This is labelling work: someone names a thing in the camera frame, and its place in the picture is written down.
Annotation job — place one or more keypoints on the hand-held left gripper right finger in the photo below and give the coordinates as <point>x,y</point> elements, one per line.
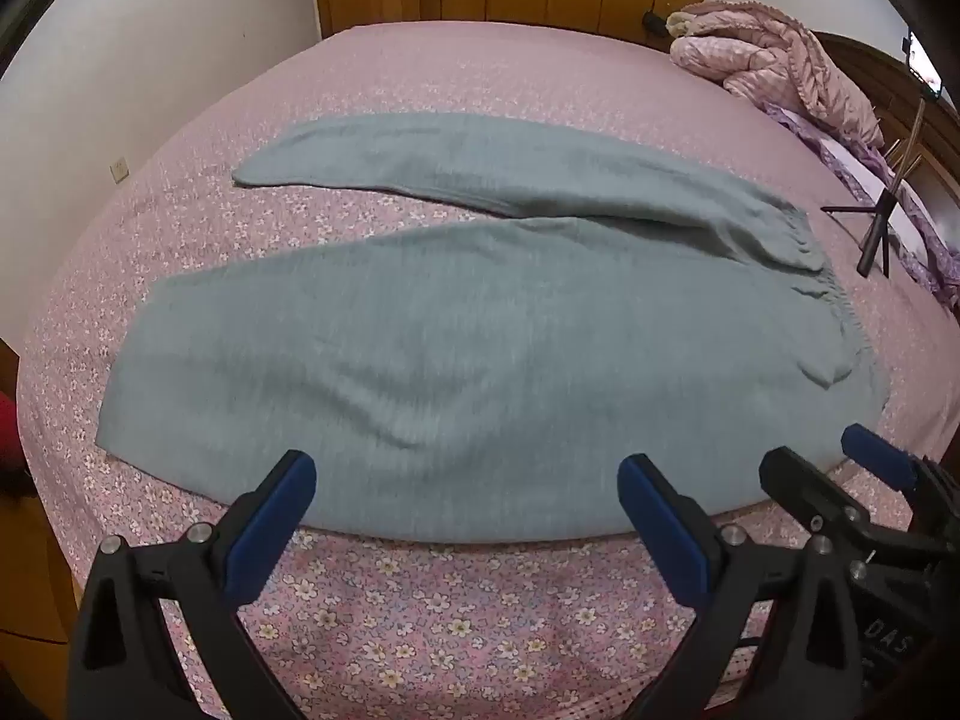
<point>664,532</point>

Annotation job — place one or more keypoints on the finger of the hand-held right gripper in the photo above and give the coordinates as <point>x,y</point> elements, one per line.
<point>802,487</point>
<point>877,451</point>

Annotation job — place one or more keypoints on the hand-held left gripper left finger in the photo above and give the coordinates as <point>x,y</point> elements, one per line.
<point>276,519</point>

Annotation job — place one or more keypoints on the grey pants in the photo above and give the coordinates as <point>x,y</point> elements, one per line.
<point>465,360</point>

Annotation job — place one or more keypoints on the pink floral bed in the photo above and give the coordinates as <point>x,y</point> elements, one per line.
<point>450,615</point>

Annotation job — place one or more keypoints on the purple floral pillow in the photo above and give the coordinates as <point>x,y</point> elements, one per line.
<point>919,240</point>

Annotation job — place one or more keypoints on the black tripod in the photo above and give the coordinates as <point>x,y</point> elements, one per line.
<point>879,229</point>

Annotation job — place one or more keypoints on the wooden nightstand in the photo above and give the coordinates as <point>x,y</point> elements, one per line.
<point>30,562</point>

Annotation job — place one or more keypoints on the red object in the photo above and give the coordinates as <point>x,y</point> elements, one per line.
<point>9,427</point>

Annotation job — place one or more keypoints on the dark wooden headboard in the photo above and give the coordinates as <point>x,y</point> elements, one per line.
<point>870,67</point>

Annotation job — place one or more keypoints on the phone on tripod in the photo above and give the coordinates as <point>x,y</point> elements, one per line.
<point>922,64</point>

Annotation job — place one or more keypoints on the pink quilted blanket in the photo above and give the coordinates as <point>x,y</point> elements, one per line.
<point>780,60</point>

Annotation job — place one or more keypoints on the small black object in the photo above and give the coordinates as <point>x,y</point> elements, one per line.
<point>654,21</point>

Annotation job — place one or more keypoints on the white wall socket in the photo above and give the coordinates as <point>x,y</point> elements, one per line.
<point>118,169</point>

